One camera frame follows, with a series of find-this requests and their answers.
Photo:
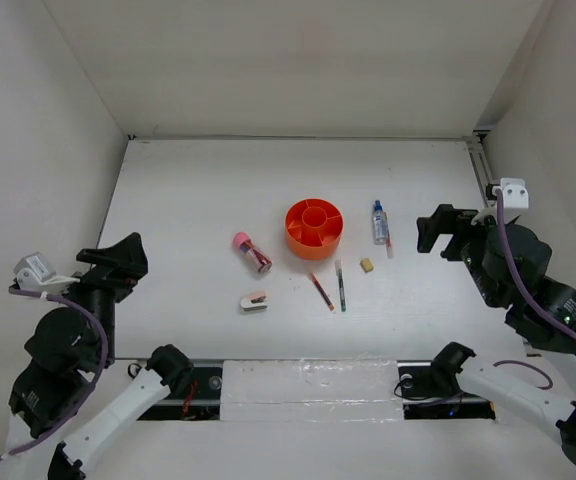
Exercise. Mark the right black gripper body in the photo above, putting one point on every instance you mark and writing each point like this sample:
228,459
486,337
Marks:
467,238

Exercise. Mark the black front mounting rail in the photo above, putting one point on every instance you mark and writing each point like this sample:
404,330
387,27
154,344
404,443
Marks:
201,401

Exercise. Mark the red and white pen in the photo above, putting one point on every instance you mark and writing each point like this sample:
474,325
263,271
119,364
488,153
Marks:
388,239

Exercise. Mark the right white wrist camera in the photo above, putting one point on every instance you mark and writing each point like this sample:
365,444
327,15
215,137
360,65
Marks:
514,195

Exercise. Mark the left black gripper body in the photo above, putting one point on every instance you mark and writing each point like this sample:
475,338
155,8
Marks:
103,291

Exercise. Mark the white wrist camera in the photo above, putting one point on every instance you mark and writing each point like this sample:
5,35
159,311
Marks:
514,195
34,273

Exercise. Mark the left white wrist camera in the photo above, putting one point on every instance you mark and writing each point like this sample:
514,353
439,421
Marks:
34,273

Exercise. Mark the orange round desk organizer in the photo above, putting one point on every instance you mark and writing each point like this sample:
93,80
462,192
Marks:
313,229

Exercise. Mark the pink-capped clear tube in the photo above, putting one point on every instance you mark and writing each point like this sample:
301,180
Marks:
259,262

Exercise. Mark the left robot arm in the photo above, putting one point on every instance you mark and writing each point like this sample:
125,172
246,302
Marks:
71,347

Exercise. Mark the aluminium side rail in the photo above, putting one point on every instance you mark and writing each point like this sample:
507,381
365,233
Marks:
479,161

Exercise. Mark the small tan eraser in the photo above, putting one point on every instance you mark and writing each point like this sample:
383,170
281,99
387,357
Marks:
366,265

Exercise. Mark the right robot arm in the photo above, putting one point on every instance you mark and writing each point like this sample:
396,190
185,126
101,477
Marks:
508,264

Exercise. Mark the green and white pen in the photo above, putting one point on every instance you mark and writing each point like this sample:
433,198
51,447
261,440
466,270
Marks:
341,285

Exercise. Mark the pink white mini stapler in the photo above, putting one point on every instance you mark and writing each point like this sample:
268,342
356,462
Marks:
254,302

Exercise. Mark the orange red pen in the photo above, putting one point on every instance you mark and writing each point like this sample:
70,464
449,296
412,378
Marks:
321,291

